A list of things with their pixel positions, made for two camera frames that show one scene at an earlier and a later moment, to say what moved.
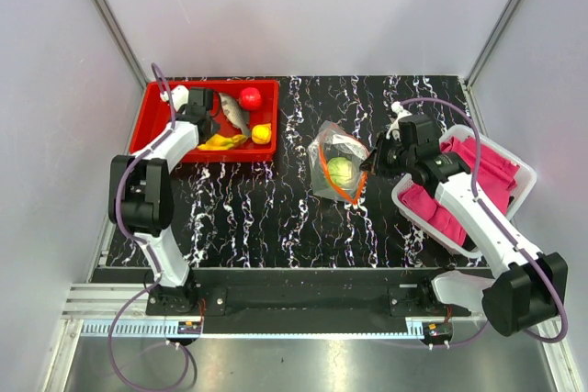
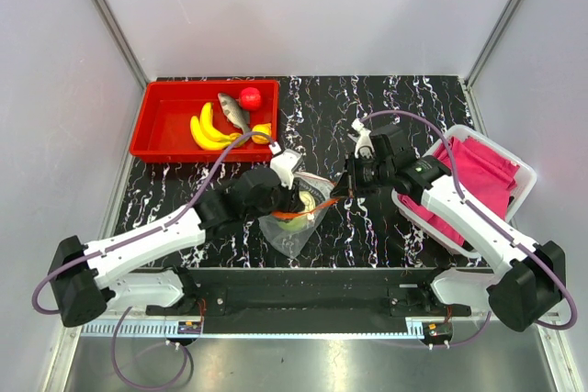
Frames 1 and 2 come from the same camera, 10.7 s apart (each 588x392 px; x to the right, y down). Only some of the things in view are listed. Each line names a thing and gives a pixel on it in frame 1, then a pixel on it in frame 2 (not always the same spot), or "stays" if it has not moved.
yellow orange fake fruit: x=261 y=133 stays
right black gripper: x=375 y=160 to x=356 y=184
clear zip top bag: x=335 y=158 to x=292 y=231
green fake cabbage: x=340 y=169 to x=303 y=221
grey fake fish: x=237 y=117 stays
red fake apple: x=249 y=98 stays
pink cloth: x=494 y=178 stays
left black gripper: x=214 y=129 to x=291 y=202
